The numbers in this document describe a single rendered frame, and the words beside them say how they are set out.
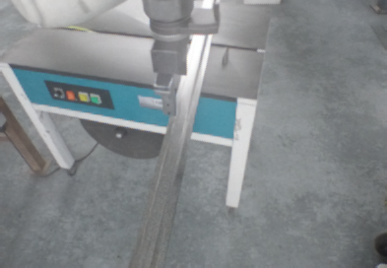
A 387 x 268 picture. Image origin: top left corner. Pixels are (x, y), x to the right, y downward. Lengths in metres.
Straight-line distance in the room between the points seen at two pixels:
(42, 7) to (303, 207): 1.38
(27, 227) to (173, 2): 1.34
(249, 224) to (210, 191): 0.24
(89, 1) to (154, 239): 0.41
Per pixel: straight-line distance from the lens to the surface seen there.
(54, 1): 0.35
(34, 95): 1.23
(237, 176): 1.15
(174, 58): 0.52
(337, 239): 1.51
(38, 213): 1.64
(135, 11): 1.30
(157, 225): 0.59
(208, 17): 0.54
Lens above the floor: 1.30
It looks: 47 degrees down
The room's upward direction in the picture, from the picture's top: 2 degrees counter-clockwise
